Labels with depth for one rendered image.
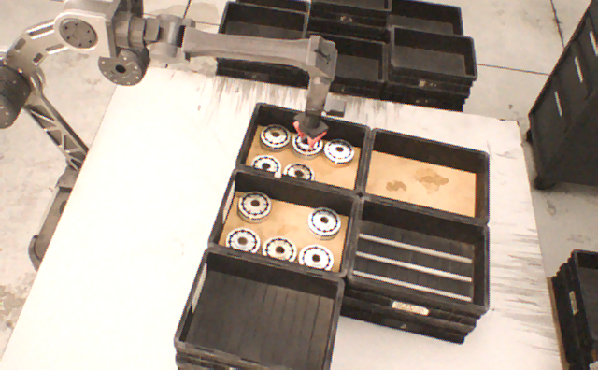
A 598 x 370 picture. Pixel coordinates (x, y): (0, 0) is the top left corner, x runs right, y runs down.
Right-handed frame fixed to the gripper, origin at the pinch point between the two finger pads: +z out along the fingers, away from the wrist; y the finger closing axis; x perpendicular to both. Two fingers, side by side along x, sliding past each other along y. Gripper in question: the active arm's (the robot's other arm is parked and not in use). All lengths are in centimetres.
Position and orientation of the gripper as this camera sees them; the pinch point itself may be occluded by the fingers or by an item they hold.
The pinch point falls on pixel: (307, 140)
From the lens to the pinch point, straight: 213.8
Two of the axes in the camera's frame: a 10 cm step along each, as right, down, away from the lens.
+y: -6.4, -6.3, 4.4
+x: -7.6, 4.4, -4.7
